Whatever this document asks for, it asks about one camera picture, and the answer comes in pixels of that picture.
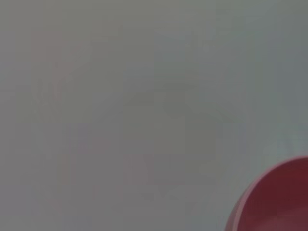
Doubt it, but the pink plastic bowl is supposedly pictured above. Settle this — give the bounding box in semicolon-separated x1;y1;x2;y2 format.
225;155;308;231

